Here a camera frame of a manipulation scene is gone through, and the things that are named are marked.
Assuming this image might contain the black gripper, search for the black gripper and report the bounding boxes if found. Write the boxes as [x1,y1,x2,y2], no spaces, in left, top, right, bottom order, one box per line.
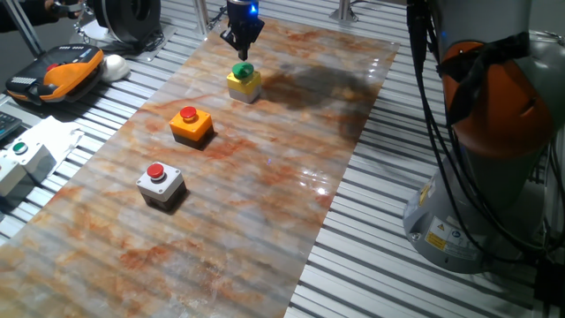
[219,0,267,62]

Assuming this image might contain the green button yellow box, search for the green button yellow box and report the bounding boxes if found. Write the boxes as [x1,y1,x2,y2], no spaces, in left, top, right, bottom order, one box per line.
[226,61,262,105]

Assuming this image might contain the red button orange box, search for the red button orange box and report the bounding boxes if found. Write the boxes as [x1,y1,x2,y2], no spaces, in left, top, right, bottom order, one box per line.
[169,105,215,150]

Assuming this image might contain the person's left hand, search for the person's left hand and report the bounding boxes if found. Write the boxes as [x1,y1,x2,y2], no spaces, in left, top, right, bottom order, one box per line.
[43,0,85,19]

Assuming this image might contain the black round spool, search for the black round spool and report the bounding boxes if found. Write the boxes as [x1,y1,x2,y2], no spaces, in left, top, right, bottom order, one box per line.
[92,0,162,45]

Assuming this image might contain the white computer mouse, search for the white computer mouse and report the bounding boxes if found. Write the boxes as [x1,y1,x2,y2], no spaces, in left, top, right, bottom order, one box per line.
[100,53,132,84]

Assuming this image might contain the red button grey box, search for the red button grey box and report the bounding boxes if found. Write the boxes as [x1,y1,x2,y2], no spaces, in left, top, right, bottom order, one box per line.
[135,163,188,212]

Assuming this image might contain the orange black teach pendant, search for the orange black teach pendant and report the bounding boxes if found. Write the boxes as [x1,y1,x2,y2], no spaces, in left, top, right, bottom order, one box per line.
[4,42,106,106]

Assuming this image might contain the marble pattern mat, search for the marble pattern mat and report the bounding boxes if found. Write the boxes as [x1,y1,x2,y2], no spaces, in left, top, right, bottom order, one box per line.
[0,15,401,318]

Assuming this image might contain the white paper sheet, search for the white paper sheet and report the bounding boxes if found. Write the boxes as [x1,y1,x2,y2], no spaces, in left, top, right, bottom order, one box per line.
[19,115,85,178]

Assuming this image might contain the green button white box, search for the green button white box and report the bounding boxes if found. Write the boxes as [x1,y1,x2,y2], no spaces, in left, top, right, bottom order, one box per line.
[0,139,58,186]

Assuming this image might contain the black keyboard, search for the black keyboard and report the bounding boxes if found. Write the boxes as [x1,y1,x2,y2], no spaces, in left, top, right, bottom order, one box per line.
[0,110,23,143]

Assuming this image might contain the red button white box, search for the red button white box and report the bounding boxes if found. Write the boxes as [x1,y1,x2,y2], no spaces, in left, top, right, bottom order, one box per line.
[0,156,28,199]

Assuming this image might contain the aluminium frame post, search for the aluminium frame post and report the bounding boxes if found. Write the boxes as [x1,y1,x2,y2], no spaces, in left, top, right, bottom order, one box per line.
[328,0,359,23]
[192,0,212,40]

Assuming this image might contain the dark slanted frame beam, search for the dark slanted frame beam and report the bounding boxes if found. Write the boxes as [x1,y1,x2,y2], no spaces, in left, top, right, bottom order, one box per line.
[2,0,46,58]

